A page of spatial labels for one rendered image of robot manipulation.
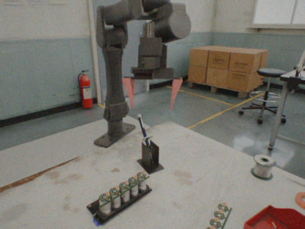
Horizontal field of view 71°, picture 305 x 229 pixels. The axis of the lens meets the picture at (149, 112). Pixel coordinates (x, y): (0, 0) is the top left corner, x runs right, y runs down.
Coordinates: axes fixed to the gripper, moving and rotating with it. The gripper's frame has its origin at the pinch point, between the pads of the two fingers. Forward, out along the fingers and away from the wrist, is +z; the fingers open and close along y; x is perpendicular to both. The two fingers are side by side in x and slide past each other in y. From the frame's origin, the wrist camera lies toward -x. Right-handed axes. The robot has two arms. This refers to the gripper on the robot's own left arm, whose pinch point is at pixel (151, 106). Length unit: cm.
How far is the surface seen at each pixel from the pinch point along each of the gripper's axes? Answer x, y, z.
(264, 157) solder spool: 12.1, 34.2, 15.3
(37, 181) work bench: 4.1, -32.8, 23.8
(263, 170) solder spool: 9.6, 33.0, 18.5
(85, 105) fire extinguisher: 252, -112, 21
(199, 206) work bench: -1.2, 12.9, 24.8
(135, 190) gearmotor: -2.2, -3.3, 21.3
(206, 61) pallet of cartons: 345, 75, -58
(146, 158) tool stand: 11.7, -1.7, 17.3
